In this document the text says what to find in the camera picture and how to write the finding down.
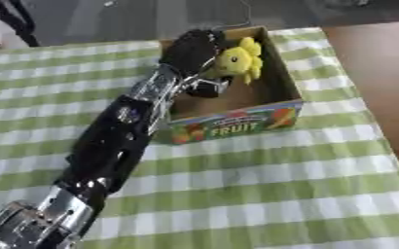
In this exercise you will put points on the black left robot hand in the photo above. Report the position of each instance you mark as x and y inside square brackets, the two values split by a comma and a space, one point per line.
[190, 52]

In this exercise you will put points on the person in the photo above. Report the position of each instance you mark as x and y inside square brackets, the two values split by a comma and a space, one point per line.
[4, 22]

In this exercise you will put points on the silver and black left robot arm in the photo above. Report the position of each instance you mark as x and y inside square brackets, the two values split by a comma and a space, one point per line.
[103, 152]

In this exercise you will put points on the yellow soft toy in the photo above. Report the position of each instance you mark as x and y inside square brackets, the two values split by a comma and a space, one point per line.
[237, 60]

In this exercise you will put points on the tan cardboard box with print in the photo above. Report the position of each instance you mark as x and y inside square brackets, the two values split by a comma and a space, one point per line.
[248, 107]

